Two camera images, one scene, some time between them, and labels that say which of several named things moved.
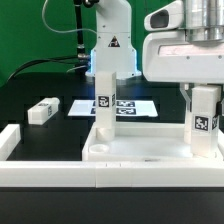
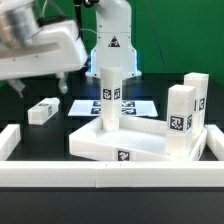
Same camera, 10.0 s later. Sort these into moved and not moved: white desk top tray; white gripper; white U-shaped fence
Moved: white gripper; white desk top tray
Not moved: white U-shaped fence
